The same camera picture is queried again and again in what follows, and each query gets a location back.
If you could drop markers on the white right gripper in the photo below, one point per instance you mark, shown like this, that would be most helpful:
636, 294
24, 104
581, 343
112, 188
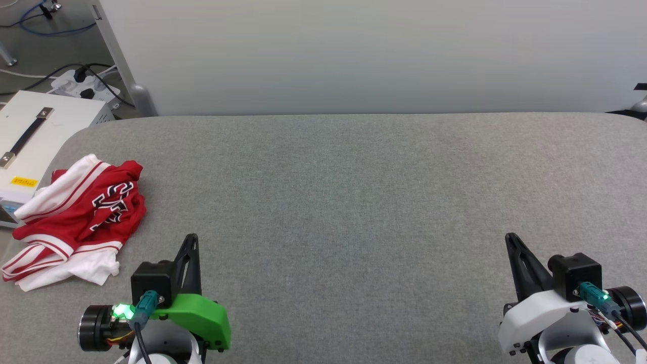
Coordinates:
536, 316

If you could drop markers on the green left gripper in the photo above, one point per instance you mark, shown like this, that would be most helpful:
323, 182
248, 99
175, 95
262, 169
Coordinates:
202, 316

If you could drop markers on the red and white basketball jersey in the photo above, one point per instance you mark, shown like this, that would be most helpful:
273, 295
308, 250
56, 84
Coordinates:
101, 222

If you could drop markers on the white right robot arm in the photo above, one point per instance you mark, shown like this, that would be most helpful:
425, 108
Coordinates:
576, 349

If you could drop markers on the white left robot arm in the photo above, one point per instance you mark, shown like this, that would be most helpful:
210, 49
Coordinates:
167, 349

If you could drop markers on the black right gripper motor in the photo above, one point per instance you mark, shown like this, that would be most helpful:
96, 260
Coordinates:
629, 302

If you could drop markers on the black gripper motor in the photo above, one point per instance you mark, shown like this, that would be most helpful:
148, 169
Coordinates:
93, 328
629, 302

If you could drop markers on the black left gripper motor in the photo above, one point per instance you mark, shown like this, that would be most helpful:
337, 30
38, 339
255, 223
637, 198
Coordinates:
93, 328

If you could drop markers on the grey partition foot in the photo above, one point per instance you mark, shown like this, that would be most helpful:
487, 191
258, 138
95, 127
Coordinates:
143, 101
641, 105

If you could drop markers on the yellow warning label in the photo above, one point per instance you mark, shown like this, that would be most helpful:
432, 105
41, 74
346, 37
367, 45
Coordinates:
24, 182

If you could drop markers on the white equipment box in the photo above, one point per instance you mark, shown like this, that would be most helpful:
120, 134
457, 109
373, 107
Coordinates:
65, 121

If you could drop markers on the white power strip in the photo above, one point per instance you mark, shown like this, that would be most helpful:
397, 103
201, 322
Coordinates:
63, 83

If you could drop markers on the white partition panel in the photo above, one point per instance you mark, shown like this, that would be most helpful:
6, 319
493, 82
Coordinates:
354, 50

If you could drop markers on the grey metal leg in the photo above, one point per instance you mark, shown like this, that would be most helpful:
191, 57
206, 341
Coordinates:
7, 56

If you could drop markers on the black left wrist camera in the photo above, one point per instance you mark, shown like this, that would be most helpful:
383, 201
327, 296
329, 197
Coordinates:
151, 280

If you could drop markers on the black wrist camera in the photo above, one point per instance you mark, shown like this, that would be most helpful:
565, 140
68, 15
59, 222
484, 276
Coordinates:
151, 280
576, 275

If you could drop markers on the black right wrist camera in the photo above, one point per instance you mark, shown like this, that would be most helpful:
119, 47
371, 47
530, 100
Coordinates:
576, 275

